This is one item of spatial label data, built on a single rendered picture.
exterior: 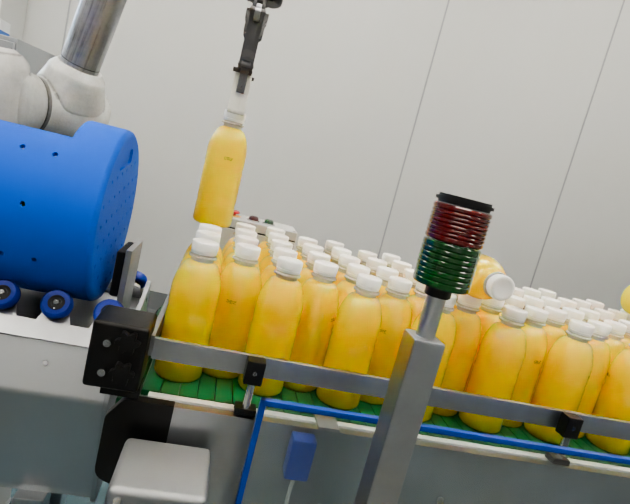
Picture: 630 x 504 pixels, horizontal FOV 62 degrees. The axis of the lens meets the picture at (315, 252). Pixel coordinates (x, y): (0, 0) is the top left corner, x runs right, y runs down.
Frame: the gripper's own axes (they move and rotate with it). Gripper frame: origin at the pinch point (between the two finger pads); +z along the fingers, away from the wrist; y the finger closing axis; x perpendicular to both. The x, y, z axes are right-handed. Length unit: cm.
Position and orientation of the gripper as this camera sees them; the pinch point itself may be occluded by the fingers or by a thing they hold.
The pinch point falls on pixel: (239, 95)
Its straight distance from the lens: 98.5
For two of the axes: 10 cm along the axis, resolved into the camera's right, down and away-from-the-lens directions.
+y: 1.5, 2.0, -9.7
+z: -2.5, 9.6, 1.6
